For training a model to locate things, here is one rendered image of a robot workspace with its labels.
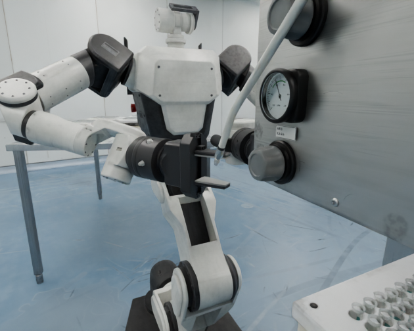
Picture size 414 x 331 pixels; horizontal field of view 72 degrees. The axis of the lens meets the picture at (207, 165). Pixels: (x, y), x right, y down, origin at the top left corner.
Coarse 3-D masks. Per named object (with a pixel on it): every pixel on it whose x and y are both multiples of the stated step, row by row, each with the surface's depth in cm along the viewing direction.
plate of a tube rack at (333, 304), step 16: (368, 272) 35; (384, 272) 35; (400, 272) 35; (336, 288) 32; (352, 288) 32; (368, 288) 32; (304, 304) 30; (320, 304) 30; (336, 304) 30; (304, 320) 29; (320, 320) 27; (336, 320) 27; (352, 320) 27
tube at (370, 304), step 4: (364, 300) 29; (368, 300) 29; (372, 300) 29; (364, 304) 29; (368, 304) 28; (372, 304) 29; (376, 304) 28; (368, 308) 28; (372, 308) 28; (376, 308) 28; (368, 312) 28; (372, 312) 28
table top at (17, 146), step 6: (114, 138) 170; (210, 138) 170; (6, 144) 149; (12, 144) 149; (18, 144) 149; (24, 144) 150; (36, 144) 150; (102, 144) 154; (108, 144) 154; (210, 144) 160; (12, 150) 150; (18, 150) 150; (24, 150) 150; (30, 150) 151; (36, 150) 151
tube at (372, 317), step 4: (368, 316) 27; (372, 316) 27; (376, 316) 27; (368, 320) 26; (372, 320) 27; (376, 320) 27; (380, 320) 26; (368, 324) 26; (372, 324) 26; (376, 324) 26; (380, 324) 26; (368, 328) 26; (372, 328) 26; (376, 328) 26; (380, 328) 26
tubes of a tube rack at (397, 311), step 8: (392, 304) 28; (400, 304) 28; (408, 304) 29; (384, 312) 28; (392, 312) 27; (400, 312) 27; (408, 312) 28; (384, 320) 27; (392, 320) 27; (400, 320) 26; (408, 320) 27; (400, 328) 25; (408, 328) 26
